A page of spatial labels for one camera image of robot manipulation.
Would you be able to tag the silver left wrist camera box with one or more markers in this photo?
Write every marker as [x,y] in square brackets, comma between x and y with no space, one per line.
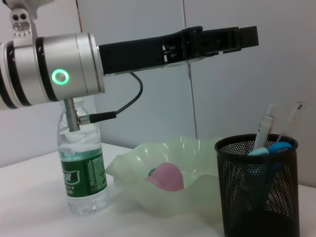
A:
[37,3]

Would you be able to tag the translucent green fruit bowl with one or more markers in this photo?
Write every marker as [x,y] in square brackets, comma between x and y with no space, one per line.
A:
[172,205]

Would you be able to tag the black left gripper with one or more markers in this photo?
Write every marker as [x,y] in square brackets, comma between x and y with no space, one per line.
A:
[138,56]

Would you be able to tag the black mesh pen cup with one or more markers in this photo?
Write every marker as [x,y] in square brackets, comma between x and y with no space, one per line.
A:
[259,197]

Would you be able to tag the clear plastic ruler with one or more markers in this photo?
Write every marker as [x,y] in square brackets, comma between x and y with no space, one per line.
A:
[288,123]

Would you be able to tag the blue and teal scissors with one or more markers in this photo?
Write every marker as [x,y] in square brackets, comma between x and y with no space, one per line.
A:
[279,147]

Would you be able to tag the clear bottle with green label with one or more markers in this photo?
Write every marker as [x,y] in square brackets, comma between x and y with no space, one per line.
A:
[84,177]

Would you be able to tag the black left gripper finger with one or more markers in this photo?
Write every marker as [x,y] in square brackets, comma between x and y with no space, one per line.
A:
[249,35]

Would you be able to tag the pink toy peach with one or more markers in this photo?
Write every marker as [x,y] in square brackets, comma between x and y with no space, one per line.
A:
[168,177]

